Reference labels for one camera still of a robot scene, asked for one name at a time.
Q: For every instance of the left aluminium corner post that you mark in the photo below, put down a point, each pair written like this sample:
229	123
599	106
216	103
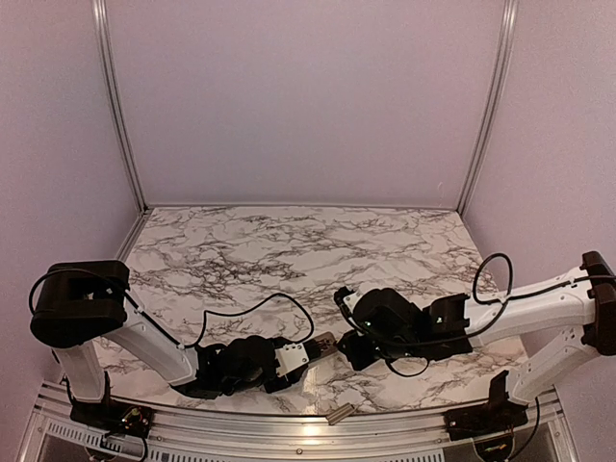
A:
104	39

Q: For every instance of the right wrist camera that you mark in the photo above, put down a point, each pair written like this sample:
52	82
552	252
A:
346	299

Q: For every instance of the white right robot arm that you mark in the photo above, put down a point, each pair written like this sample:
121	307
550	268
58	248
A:
580	303

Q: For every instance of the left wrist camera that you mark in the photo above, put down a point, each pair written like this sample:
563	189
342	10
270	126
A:
289	358

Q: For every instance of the right aluminium corner post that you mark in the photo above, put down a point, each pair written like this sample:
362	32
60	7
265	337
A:
495	93

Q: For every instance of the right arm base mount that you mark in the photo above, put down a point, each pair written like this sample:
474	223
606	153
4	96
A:
496	414

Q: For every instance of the aluminium front table rail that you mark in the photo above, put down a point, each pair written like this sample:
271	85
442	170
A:
178	434

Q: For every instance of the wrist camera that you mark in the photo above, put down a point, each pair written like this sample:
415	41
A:
289	358
346	299

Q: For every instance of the grey battery compartment cover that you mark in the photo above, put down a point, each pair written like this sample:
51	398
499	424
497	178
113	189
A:
339	414

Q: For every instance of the white remote control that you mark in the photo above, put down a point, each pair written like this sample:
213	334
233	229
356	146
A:
320	346

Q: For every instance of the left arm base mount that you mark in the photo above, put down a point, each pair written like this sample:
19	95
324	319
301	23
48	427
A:
116	417

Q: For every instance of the aluminium corner post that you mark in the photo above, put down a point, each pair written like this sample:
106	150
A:
104	39
495	93

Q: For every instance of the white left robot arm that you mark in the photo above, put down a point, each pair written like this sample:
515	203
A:
73	304

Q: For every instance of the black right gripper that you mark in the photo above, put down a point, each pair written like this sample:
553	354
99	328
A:
358	359

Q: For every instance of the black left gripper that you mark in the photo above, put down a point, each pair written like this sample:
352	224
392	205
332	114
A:
292	378

